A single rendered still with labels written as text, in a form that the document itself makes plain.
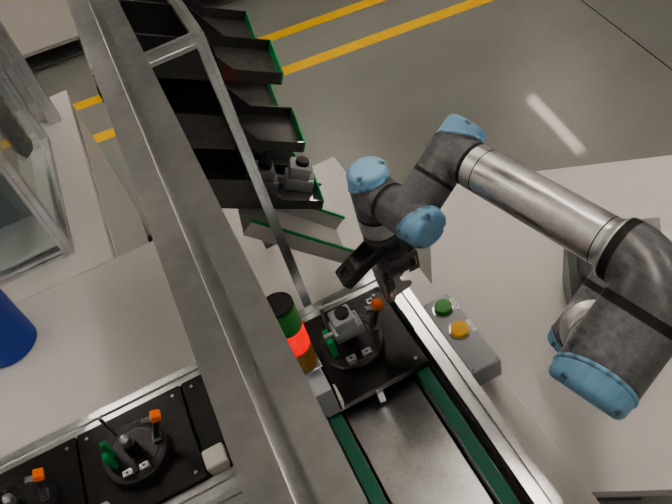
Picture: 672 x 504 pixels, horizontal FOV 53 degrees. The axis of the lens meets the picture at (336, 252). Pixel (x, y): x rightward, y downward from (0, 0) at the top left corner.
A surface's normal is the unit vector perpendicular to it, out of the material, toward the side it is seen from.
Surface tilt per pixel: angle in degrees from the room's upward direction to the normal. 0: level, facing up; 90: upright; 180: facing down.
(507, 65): 0
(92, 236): 0
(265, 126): 25
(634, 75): 0
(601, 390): 44
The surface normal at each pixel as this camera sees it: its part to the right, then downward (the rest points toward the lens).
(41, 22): 0.28, 0.66
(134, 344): -0.22, -0.66
